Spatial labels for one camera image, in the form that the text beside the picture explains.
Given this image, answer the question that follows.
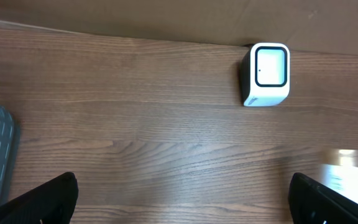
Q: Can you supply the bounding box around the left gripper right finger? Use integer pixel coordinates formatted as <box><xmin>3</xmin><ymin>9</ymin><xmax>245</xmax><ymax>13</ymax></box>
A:
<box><xmin>288</xmin><ymin>172</ymin><xmax>358</xmax><ymax>224</ymax></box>

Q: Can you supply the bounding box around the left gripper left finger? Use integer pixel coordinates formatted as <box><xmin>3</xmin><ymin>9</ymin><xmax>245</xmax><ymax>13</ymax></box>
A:
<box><xmin>0</xmin><ymin>172</ymin><xmax>79</xmax><ymax>224</ymax></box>

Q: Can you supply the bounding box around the white tube gold cap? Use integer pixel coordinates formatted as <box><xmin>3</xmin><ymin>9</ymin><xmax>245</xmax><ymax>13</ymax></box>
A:
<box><xmin>319</xmin><ymin>149</ymin><xmax>358</xmax><ymax>204</ymax></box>

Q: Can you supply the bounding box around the white barcode scanner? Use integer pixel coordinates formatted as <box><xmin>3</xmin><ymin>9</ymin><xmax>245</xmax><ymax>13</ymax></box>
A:
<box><xmin>240</xmin><ymin>42</ymin><xmax>290</xmax><ymax>107</ymax></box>

